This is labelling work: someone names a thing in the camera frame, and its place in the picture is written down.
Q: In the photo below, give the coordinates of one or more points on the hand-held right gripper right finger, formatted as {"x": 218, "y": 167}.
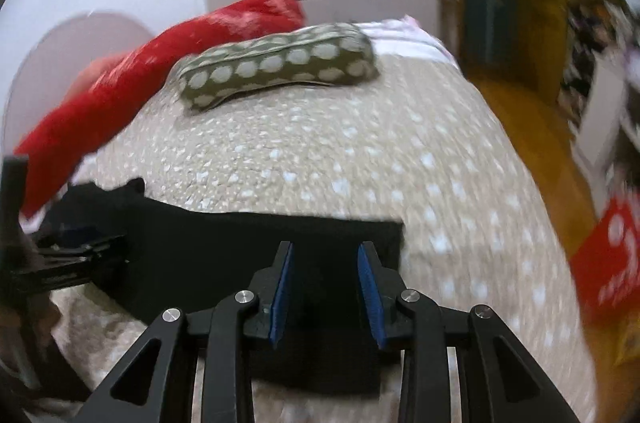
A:
{"x": 369, "y": 298}

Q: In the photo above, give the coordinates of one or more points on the green polka dot pillow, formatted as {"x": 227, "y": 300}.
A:
{"x": 277, "y": 64}

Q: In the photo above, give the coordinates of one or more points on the pink striped cloth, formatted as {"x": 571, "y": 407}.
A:
{"x": 400, "y": 37}

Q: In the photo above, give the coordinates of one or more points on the red bag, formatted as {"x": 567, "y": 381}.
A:
{"x": 607, "y": 263}

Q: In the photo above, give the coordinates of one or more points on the beige spotted bed cover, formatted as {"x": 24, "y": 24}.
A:
{"x": 360, "y": 203}

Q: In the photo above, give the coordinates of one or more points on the red blanket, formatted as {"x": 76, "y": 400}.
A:
{"x": 130, "y": 103}

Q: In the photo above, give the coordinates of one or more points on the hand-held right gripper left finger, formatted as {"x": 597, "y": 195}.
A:
{"x": 282, "y": 298}

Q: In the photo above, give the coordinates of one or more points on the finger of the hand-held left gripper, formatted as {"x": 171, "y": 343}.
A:
{"x": 95, "y": 248}

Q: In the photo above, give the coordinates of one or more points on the black pants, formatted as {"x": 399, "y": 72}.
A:
{"x": 240, "y": 273}

